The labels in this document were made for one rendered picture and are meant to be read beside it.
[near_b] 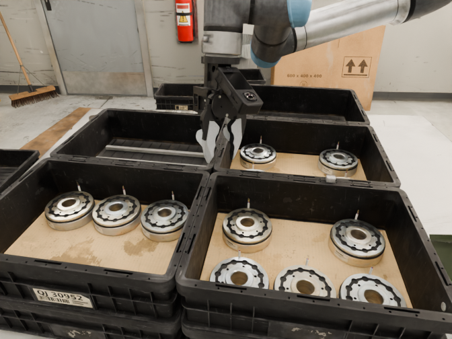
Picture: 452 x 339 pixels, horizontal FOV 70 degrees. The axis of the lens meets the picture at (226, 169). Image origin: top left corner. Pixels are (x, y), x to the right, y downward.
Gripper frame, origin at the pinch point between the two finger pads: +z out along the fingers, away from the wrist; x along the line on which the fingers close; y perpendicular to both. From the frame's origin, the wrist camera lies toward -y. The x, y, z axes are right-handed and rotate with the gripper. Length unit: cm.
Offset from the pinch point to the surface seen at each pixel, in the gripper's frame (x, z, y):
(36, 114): 18, 52, 321
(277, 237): -6.8, 15.1, -12.2
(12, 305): 41.0, 22.6, 2.3
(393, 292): -12.5, 14.7, -34.5
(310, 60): -218, -13, 184
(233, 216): -0.3, 12.0, -4.8
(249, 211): -4.1, 11.5, -5.5
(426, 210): -62, 20, -16
